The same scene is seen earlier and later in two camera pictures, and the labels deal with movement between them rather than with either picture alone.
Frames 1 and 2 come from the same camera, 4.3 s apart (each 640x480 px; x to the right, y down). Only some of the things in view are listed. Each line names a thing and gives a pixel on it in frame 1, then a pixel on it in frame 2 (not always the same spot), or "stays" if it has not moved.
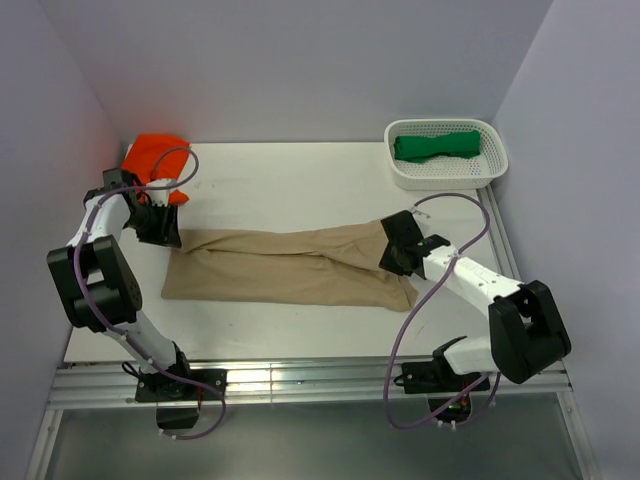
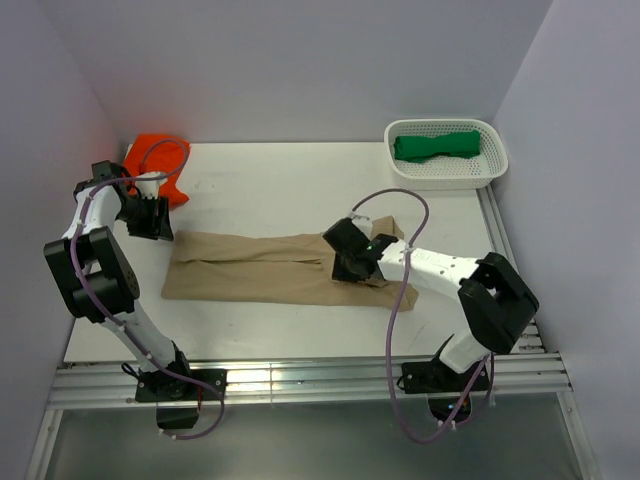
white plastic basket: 448,172 stays
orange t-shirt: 169,165 stays
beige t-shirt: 337,266 stays
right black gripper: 388,263 -> 340,273
